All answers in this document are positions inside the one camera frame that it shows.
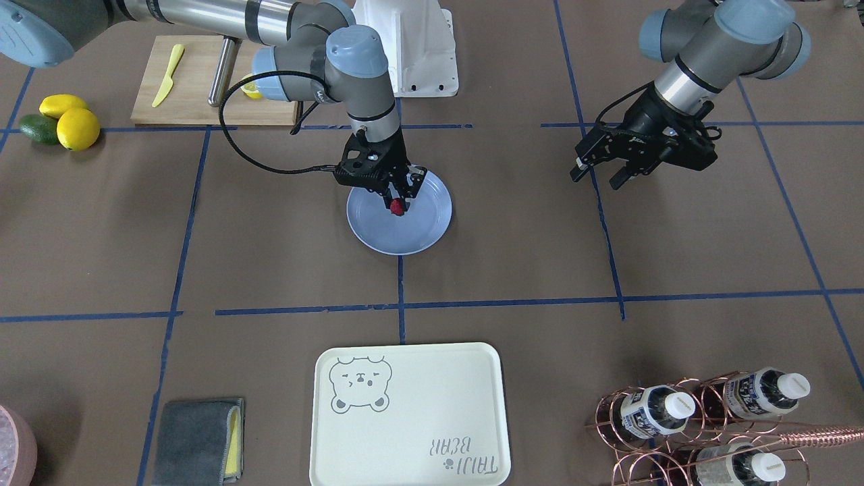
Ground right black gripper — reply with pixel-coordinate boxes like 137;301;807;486
334;128;428;207

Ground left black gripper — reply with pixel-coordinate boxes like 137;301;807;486
570;82;722;190

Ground red strawberry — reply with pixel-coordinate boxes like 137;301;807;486
389;203;406;217

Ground blue plate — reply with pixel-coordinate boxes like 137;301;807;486
346;170;453;256

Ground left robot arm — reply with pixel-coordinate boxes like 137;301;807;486
570;1;812;190

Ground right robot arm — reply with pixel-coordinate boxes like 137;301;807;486
1;1;426;216

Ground lemon half slice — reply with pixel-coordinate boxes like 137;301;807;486
240;80;263;100

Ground cream bear tray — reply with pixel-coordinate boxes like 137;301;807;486
309;342;512;485

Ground silver metal rod tool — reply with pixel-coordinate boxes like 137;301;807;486
207;36;240;108

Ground tea bottle middle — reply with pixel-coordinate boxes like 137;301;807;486
612;385;697;445

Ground tea bottle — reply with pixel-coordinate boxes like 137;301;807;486
722;367;811;421
691;442;787;485
612;385;697;445

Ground yellow plastic knife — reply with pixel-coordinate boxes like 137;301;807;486
151;44;186;108

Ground grey folded cloth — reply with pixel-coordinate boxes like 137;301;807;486
151;397;246;485

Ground yellow lemon large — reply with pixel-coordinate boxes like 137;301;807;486
57;107;101;151

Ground yellow lemon small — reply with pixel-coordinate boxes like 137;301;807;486
39;93;89;119

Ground green lime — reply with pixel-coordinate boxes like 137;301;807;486
19;113;61;146

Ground pink bowl with ice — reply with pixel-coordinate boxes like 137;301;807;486
1;406;38;485

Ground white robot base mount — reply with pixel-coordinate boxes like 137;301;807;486
352;1;460;99

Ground copper wire bottle rack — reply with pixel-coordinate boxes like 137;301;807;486
585;371;862;485

